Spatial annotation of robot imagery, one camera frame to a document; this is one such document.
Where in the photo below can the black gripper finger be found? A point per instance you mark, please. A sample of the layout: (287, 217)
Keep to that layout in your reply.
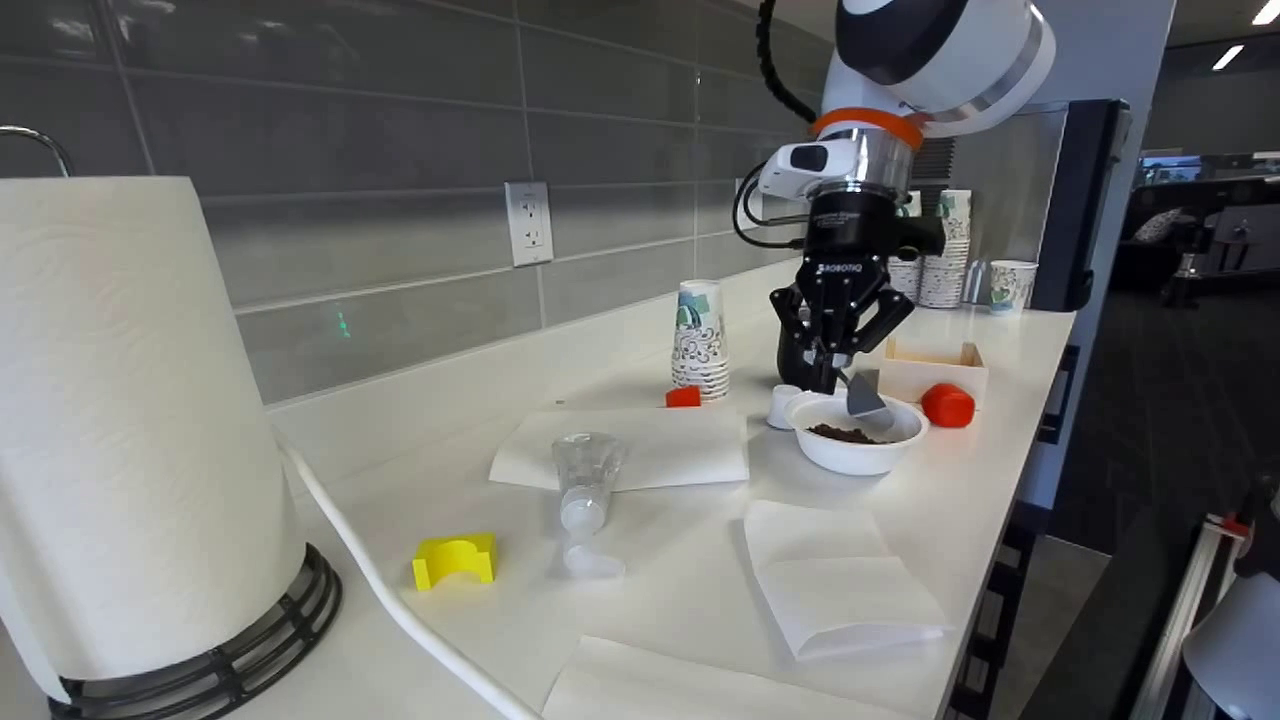
(880, 325)
(807, 352)

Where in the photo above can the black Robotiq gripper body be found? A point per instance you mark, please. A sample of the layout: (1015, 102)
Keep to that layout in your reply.
(844, 254)

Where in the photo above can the brown cereal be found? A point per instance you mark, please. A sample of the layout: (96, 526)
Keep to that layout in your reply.
(836, 434)

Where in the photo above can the white bowl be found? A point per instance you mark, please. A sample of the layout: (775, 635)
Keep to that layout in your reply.
(855, 463)

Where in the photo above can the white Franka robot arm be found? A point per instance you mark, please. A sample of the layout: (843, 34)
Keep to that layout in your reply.
(962, 66)

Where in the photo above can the small white cup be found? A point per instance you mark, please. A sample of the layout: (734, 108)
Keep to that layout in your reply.
(779, 409)

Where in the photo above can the light wooden box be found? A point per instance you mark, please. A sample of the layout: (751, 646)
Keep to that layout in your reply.
(948, 374)

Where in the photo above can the patterned paper cup stack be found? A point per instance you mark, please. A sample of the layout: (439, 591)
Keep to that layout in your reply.
(955, 267)
(702, 342)

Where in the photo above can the red toy tomato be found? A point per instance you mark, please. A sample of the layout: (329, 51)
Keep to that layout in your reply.
(948, 406)

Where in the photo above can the small orange block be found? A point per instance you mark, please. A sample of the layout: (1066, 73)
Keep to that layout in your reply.
(687, 397)

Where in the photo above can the single patterned paper cup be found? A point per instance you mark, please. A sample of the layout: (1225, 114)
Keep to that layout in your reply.
(1015, 287)

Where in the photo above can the white folded napkin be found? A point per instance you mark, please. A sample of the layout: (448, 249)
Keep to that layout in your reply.
(832, 585)
(681, 454)

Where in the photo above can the black corrugated robot conduit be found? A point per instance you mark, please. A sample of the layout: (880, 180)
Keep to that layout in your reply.
(775, 53)

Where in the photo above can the black upright panel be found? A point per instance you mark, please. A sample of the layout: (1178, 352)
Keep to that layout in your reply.
(1082, 203)

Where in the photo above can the clear plastic glass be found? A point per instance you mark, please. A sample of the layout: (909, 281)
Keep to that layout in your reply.
(585, 507)

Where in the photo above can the dark base cabinet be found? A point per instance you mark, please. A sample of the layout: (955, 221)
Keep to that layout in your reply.
(995, 624)

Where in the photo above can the blue monitor screen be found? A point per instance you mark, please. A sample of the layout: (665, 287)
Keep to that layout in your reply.
(1168, 168)

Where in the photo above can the yellow plastic block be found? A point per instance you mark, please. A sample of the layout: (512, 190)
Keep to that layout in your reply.
(453, 560)

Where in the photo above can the metal stand leg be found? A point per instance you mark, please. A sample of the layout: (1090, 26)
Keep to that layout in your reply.
(1187, 615)

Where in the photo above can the ceiling light strip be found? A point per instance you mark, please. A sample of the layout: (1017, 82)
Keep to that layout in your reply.
(1266, 15)
(1230, 59)

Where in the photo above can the grey rounded chair back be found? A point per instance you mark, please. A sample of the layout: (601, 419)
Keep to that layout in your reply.
(1240, 652)

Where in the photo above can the white paper towel roll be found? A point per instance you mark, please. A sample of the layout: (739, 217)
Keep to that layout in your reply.
(120, 426)

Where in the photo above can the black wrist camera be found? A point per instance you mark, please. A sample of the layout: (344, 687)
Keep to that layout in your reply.
(913, 237)

